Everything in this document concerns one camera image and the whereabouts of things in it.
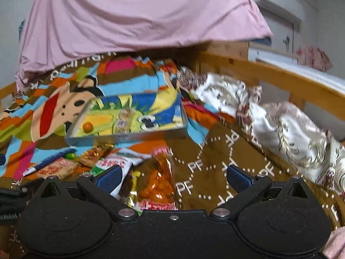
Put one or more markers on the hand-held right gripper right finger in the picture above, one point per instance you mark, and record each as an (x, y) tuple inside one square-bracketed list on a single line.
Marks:
[(238, 178)]

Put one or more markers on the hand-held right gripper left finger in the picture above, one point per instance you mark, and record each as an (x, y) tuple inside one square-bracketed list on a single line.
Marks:
[(110, 179)]

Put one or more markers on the white and green snack packet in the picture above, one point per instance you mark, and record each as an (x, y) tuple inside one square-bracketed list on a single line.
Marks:
[(116, 162)]

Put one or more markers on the blue and silver pen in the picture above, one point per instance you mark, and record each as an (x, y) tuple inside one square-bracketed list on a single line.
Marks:
[(51, 162)]

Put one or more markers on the colourful printed tin box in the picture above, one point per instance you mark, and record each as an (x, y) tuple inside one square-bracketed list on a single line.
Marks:
[(151, 110)]

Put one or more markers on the yellow foil snack packet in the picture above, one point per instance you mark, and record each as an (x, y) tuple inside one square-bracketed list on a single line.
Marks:
[(133, 191)]

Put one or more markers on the colourful printed blanket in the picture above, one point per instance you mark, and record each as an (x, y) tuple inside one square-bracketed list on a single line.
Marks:
[(213, 162)]

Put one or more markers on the gold orange snack packet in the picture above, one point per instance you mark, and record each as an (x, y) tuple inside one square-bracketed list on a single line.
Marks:
[(91, 155)]

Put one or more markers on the small green candy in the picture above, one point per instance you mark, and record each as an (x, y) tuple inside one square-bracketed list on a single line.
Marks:
[(70, 156)]

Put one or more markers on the orange clear snack packet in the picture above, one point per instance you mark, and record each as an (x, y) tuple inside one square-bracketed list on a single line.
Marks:
[(159, 183)]

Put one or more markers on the red and white cracker packet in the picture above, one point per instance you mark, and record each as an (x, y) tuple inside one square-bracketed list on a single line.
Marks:
[(58, 167)]

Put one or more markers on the small orange candy ball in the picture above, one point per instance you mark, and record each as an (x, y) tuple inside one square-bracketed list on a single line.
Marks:
[(87, 127)]

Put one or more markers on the white floral quilt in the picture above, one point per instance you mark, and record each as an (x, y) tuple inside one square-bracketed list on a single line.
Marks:
[(283, 135)]

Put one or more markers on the white mattress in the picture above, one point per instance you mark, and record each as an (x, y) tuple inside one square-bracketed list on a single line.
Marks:
[(310, 71)]

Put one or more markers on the pink floral cloth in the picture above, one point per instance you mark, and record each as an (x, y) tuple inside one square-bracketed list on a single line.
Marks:
[(314, 56)]

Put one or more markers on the white wardrobe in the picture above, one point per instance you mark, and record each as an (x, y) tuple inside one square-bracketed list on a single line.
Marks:
[(283, 35)]

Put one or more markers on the pink bed sheet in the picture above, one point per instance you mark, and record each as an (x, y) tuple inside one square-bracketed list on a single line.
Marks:
[(134, 13)]

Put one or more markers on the wooden bed frame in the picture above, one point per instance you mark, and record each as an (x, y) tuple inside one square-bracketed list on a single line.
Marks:
[(296, 83)]

